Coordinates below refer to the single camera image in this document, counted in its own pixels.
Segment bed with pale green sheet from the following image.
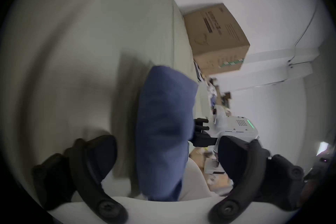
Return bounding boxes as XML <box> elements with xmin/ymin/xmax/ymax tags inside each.
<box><xmin>0</xmin><ymin>0</ymin><xmax>214</xmax><ymax>208</ymax></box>

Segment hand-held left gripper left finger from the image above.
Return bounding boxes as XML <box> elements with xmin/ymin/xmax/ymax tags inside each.
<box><xmin>32</xmin><ymin>135</ymin><xmax>129</xmax><ymax>224</ymax></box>

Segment dark blue garment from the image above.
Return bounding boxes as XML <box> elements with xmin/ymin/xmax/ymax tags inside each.
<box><xmin>135</xmin><ymin>65</ymin><xmax>199</xmax><ymax>202</ymax></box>

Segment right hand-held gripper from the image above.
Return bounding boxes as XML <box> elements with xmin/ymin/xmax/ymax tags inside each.
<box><xmin>190</xmin><ymin>104</ymin><xmax>260</xmax><ymax>175</ymax></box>

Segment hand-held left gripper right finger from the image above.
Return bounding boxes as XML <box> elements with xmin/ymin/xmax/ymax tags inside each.
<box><xmin>208</xmin><ymin>135</ymin><xmax>306</xmax><ymax>224</ymax></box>

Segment brown cardboard carton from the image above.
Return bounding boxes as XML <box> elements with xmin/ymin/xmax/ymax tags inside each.
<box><xmin>183</xmin><ymin>3</ymin><xmax>251</xmax><ymax>77</ymax></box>

